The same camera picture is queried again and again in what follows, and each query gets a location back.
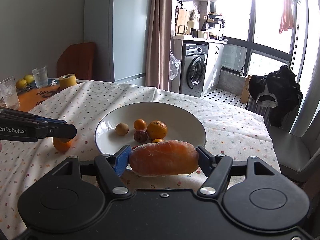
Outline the large orange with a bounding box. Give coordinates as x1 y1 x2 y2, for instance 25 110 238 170
146 120 168 140
53 138 72 152

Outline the white kitchen cabinet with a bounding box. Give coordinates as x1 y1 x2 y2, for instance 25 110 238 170
170 35 226 96

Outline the clear drinking glass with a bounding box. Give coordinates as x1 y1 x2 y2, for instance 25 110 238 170
0 76 20 109
32 66 48 89

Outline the orange cat placemat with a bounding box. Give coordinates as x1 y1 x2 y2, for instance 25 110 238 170
18 85 61 112

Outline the floral white tablecloth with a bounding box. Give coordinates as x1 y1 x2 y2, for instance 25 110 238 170
1 81 279 239

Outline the yellow lemon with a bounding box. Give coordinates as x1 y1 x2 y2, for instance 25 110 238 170
15 79 28 90
23 74 34 84

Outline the small orange back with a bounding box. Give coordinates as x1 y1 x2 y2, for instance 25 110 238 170
133 119 147 130

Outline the small orange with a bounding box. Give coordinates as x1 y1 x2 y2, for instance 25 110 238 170
133 119 147 130
152 138 164 143

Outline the small orange front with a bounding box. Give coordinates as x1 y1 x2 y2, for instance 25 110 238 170
152 138 164 143

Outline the white oval bowl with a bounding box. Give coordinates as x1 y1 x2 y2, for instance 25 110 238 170
95 102 207 155

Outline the large orange in bowl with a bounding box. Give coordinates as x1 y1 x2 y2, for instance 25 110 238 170
146 120 168 140

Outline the yellow tape roll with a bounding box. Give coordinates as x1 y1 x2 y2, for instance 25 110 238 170
59 74 76 90

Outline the cardboard box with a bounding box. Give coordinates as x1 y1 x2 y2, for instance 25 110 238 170
240 75 251 104

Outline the grey padded chair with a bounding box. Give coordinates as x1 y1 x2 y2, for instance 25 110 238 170
266 125 320 183

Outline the orange wooden chair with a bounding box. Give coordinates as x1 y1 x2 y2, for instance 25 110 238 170
56 42 96 80

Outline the black jacket on chair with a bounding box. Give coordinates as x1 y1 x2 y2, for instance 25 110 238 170
248 64 303 127

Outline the plastic bag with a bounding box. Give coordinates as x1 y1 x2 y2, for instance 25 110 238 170
169 51 181 81

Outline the silver washing machine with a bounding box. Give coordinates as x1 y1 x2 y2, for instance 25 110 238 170
179 42 208 97

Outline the brown curtain left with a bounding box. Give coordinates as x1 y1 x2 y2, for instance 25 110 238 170
145 0 172 90

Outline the black dish rack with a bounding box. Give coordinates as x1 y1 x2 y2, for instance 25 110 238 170
206 12 225 41

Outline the white refrigerator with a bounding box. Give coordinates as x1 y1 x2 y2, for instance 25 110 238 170
84 0 151 86

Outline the pink hanging towel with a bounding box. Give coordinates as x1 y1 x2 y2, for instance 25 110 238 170
278 0 293 34

